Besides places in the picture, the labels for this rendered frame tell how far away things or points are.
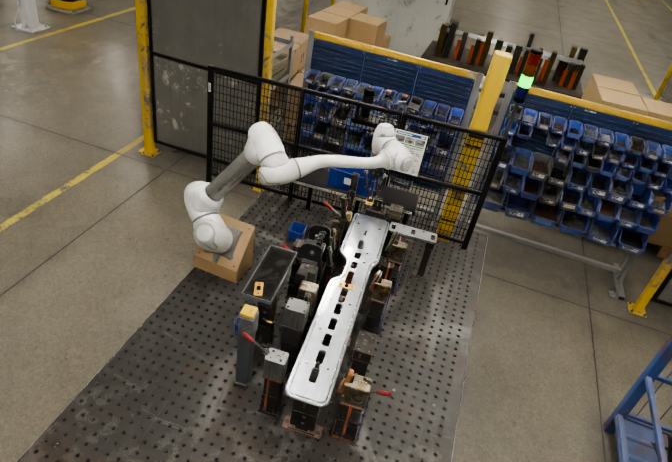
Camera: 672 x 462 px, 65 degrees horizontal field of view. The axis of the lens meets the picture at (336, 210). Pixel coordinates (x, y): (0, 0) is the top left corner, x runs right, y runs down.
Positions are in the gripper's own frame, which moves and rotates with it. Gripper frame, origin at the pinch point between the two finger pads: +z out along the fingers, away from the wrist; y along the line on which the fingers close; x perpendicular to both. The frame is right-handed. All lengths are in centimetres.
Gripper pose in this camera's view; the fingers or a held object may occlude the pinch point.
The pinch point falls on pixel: (371, 194)
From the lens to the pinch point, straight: 283.5
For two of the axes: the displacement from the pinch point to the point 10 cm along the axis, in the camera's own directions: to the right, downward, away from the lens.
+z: -1.4, 8.2, 5.6
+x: 2.2, -5.2, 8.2
